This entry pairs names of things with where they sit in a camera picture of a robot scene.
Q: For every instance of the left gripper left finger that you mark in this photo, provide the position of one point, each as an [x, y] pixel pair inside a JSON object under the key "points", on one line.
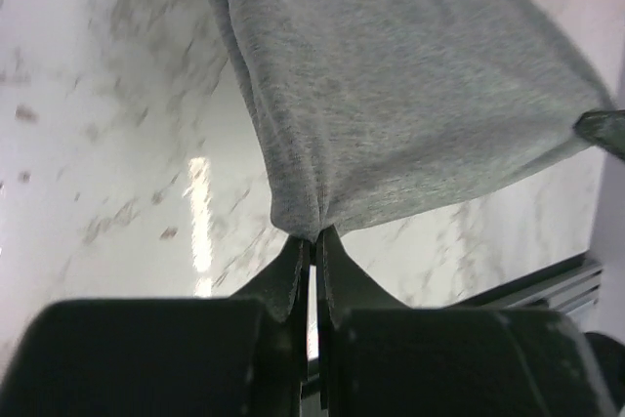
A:
{"points": [[243, 355]]}

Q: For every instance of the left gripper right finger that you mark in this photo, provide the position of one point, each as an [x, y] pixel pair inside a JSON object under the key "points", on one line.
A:
{"points": [[379, 357]]}

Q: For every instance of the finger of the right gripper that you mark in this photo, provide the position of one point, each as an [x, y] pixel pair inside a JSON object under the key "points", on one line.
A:
{"points": [[605, 129]]}

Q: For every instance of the grey t shirt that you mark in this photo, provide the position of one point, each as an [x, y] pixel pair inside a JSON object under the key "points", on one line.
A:
{"points": [[369, 111]]}

